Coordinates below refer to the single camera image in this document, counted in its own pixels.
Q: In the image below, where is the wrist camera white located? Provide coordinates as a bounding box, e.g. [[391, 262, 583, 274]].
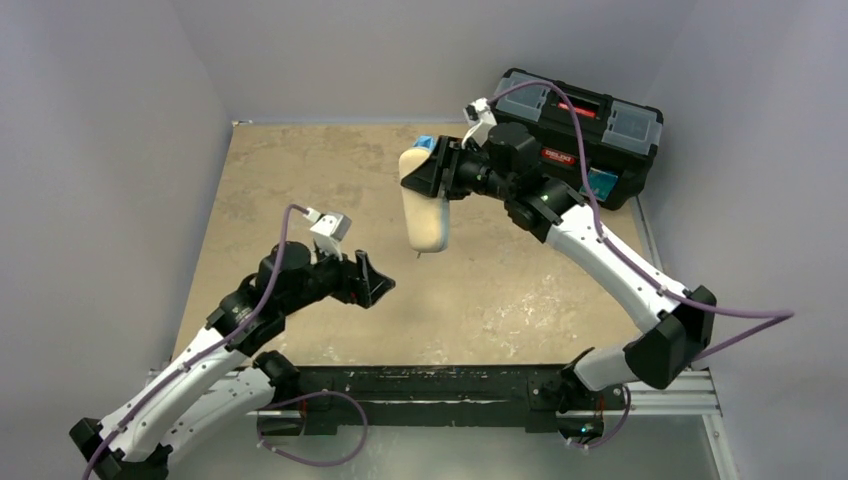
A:
[[461, 98, 497, 149], [309, 212, 352, 260]]

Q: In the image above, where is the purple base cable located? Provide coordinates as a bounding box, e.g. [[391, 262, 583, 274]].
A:
[[568, 387, 632, 450], [256, 388, 369, 467]]

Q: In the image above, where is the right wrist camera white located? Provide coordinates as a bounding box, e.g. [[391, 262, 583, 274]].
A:
[[461, 98, 497, 149]]

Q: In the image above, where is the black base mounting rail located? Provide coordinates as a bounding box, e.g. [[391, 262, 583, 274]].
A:
[[271, 364, 626, 439]]

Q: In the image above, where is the white glasses case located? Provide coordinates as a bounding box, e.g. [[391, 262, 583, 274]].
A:
[[398, 147, 450, 254]]

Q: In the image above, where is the light blue folding umbrella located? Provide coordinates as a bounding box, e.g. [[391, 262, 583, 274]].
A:
[[413, 135, 437, 151]]

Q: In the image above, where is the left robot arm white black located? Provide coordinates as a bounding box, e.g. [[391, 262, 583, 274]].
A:
[[69, 241, 396, 479]]

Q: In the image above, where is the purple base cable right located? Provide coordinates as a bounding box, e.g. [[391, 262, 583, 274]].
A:
[[568, 387, 632, 450]]

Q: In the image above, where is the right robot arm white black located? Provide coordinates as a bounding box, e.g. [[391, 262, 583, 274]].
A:
[[398, 123, 717, 395]]

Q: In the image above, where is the black toolbox with clear lids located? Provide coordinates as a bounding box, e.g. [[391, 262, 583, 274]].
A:
[[492, 80, 664, 211]]

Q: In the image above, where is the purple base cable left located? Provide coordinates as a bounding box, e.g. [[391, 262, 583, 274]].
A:
[[256, 388, 369, 467]]

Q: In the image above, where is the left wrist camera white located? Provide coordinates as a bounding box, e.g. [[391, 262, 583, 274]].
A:
[[309, 212, 352, 260]]

